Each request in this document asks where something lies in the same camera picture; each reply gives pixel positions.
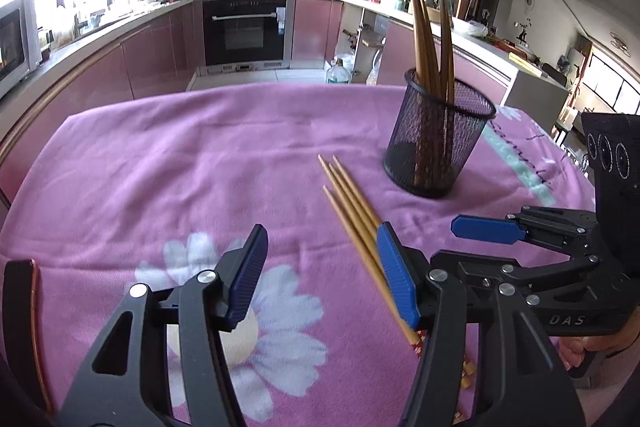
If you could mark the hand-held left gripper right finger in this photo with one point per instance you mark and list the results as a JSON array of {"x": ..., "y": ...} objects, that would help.
[{"x": 395, "y": 267}]

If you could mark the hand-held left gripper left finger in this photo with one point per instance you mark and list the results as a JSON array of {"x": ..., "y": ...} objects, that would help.
[{"x": 247, "y": 267}]

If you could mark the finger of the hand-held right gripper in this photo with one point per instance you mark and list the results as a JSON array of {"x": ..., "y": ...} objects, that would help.
[
  {"x": 485, "y": 229},
  {"x": 480, "y": 269}
]

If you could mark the black mesh holder cup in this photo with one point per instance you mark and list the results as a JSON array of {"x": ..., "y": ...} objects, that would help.
[{"x": 425, "y": 142}]

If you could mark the person's right forearm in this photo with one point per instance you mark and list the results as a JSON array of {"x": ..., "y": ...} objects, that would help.
[{"x": 610, "y": 387}]

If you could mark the person's right hand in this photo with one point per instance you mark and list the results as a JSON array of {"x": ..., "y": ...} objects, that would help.
[{"x": 572, "y": 349}]

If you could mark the pink floral tablecloth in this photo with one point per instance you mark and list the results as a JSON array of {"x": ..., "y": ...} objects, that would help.
[{"x": 200, "y": 167}]

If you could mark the living room window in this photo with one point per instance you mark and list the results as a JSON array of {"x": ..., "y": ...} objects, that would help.
[{"x": 615, "y": 82}]

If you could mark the dark dining chair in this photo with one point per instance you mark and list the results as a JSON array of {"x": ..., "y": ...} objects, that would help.
[{"x": 555, "y": 74}]

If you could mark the flat wooden box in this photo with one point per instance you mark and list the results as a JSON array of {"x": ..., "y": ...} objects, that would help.
[{"x": 525, "y": 63}]

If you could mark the ceiling lamp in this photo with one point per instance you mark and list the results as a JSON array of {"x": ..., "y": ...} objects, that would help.
[{"x": 620, "y": 43}]

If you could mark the white plastic bag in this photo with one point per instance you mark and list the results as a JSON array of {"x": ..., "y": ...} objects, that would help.
[{"x": 472, "y": 29}]

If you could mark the plastic bottle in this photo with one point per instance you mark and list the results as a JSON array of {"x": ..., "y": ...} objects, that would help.
[{"x": 338, "y": 74}]

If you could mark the brown tumbler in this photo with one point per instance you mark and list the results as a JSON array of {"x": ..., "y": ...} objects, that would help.
[{"x": 462, "y": 7}]

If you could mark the pink base cabinets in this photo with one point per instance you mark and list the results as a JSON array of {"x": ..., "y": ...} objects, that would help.
[
  {"x": 310, "y": 27},
  {"x": 150, "y": 57}
]

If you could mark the black built-in oven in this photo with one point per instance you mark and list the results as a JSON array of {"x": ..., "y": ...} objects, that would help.
[{"x": 245, "y": 32}]

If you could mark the white countertop oven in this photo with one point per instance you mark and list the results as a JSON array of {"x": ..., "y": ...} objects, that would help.
[{"x": 15, "y": 47}]

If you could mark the wall clock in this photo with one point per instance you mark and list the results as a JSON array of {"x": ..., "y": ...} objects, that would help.
[{"x": 529, "y": 1}]

